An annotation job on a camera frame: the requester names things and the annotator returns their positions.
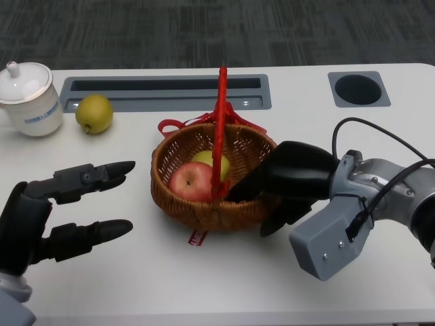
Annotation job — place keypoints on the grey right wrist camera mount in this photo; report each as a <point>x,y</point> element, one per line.
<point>323,237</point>

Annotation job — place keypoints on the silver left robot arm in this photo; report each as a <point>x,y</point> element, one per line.
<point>13,287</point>

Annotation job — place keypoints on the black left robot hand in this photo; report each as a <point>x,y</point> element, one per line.
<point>20,220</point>

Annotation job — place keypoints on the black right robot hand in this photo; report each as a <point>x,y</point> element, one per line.
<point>299,169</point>

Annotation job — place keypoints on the yellow-green pear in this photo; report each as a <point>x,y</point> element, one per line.
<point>95,113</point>
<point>204,158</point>

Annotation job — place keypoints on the grey round table cup holder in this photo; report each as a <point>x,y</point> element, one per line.
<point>358,89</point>

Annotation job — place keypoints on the white lidded porcelain mug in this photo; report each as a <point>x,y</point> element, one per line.
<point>32,105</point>

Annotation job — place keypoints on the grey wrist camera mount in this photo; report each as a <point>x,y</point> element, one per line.
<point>323,237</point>
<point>15,316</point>

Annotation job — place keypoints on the red white hang tag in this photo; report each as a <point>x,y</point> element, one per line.
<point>197,238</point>

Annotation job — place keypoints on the red apple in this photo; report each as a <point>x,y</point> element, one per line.
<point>190,183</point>

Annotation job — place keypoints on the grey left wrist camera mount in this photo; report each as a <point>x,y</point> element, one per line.
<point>15,316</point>

